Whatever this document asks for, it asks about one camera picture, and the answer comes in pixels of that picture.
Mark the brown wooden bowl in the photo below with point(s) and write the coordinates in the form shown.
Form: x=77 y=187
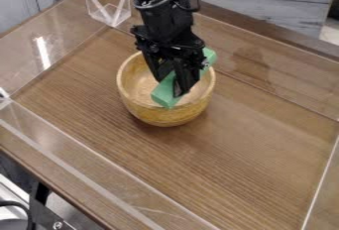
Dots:
x=134 y=84

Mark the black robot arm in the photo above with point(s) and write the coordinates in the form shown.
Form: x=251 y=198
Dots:
x=165 y=17

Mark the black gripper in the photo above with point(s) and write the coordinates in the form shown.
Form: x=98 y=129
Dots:
x=182 y=49

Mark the clear acrylic tray wall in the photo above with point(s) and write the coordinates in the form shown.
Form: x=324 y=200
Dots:
x=117 y=199

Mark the black table leg bracket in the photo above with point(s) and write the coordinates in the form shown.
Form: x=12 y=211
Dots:
x=44 y=218

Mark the green rectangular block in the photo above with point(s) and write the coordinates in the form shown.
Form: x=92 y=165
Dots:
x=162 y=93

